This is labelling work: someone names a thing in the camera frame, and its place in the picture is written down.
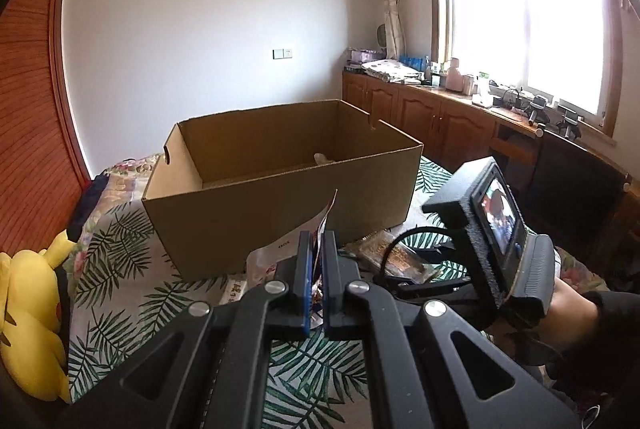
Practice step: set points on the small white snack bar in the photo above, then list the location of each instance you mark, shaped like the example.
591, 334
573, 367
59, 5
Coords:
321, 159

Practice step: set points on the person right hand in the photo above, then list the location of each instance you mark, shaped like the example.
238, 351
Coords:
570, 321

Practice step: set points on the brown gold snack pack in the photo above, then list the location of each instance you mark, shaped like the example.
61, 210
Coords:
403, 261

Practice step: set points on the brown cardboard box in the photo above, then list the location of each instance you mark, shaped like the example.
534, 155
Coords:
230, 183

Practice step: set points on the silver clear snack pack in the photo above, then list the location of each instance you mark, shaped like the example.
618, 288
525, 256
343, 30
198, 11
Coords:
286, 267

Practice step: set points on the white wall switch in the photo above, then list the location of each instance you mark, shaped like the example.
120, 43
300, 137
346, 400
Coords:
282, 54

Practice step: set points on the pink bottle on cabinet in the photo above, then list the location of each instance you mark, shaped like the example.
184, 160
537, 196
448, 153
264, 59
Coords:
454, 78

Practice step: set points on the wooden sideboard cabinet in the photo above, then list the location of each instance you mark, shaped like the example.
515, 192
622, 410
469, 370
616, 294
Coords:
451, 128

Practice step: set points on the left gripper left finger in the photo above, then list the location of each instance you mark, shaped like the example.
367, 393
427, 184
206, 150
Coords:
206, 369

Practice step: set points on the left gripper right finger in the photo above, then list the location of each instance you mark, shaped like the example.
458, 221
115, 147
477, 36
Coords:
425, 366

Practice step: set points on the black chair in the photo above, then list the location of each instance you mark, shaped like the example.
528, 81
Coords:
572, 197

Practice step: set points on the yellow Pikachu plush toy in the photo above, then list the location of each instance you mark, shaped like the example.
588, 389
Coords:
31, 316

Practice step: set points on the window with wooden frame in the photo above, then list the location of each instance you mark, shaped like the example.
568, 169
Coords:
568, 51

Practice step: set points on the floral quilt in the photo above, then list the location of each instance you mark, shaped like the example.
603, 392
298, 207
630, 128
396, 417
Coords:
119, 184

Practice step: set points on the palm leaf bed sheet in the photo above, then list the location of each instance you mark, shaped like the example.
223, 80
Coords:
128, 289

